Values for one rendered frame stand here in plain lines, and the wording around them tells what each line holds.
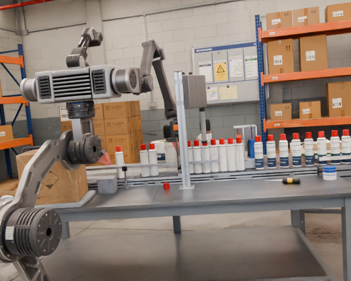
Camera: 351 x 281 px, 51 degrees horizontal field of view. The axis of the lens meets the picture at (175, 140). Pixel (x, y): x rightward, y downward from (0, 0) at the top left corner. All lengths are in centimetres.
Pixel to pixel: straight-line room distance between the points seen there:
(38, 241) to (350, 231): 145
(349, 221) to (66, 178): 145
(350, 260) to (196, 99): 116
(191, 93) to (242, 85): 446
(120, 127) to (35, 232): 434
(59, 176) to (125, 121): 370
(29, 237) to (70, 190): 62
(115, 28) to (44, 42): 158
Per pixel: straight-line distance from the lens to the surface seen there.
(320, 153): 238
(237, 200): 188
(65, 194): 206
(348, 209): 204
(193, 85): 212
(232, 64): 657
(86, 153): 181
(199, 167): 229
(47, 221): 151
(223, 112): 671
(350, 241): 210
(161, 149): 287
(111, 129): 574
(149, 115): 706
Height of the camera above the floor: 134
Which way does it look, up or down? 6 degrees down
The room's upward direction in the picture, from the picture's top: 5 degrees counter-clockwise
